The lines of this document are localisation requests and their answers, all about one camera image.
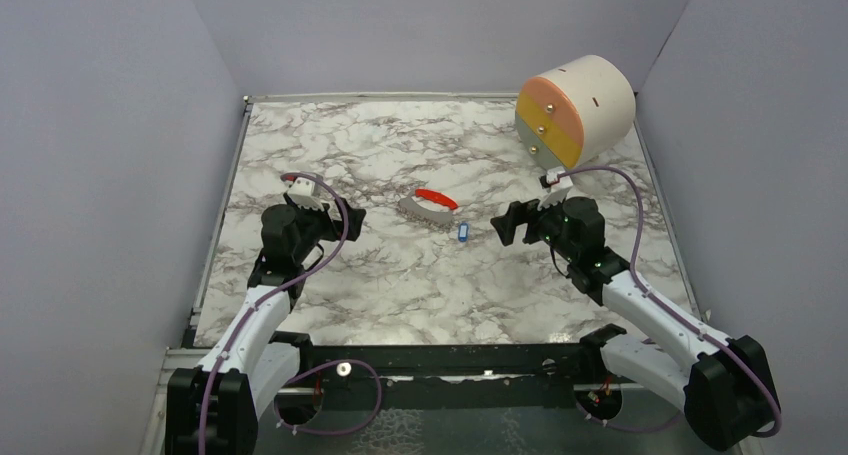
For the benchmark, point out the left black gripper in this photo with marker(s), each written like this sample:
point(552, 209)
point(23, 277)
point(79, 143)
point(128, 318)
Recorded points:
point(332, 232)

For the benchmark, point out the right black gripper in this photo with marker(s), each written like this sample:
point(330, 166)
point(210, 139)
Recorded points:
point(506, 224)

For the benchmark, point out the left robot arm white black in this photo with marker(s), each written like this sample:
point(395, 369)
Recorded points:
point(215, 407)

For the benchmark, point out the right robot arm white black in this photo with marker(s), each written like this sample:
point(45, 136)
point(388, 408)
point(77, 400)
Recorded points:
point(722, 385)

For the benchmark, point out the round drawer box pastel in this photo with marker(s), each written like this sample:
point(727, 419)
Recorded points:
point(568, 115)

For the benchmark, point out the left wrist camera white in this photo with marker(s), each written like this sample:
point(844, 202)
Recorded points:
point(303, 193)

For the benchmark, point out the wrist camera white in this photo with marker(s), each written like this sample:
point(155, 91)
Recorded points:
point(303, 193)
point(558, 183)

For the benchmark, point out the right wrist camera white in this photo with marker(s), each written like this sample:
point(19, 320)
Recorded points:
point(558, 183)

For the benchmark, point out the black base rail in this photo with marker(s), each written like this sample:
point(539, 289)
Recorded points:
point(434, 377)

